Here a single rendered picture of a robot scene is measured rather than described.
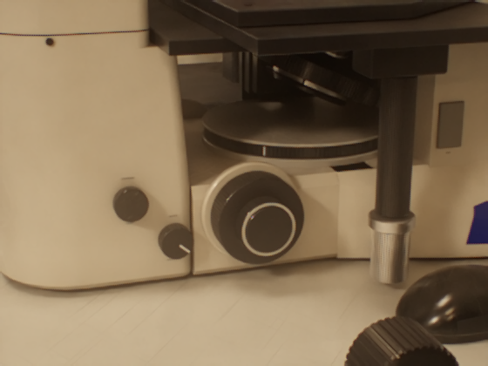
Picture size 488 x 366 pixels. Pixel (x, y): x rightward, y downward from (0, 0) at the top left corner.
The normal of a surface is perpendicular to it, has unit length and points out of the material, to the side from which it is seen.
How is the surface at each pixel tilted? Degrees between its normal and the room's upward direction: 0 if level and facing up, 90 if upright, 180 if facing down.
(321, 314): 0
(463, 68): 90
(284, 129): 0
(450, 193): 48
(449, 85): 90
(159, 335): 0
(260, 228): 90
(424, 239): 90
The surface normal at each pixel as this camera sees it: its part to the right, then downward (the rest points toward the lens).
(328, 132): 0.00, -0.95
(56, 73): 0.18, 0.31
